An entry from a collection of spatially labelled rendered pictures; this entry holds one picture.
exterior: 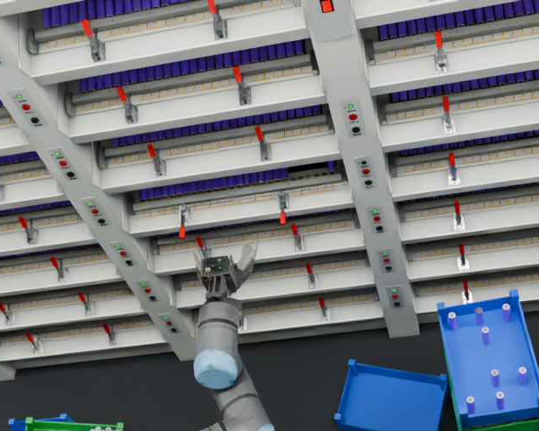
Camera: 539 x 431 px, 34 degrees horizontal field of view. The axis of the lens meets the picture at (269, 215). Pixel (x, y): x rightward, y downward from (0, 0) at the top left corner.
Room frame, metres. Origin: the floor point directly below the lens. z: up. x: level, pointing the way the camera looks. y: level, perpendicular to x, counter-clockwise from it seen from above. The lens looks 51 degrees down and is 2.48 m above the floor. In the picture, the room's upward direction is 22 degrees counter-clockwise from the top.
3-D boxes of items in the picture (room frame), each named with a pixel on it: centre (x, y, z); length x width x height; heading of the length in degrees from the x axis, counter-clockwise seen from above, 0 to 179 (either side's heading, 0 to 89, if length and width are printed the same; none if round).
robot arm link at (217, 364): (0.99, 0.22, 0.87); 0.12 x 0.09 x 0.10; 162
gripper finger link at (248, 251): (1.22, 0.08, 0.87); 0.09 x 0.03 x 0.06; 126
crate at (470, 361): (0.92, -0.37, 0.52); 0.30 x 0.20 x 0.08; 166
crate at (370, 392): (1.12, -0.13, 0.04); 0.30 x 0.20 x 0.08; 56
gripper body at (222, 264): (1.15, 0.16, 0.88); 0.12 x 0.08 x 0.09; 162
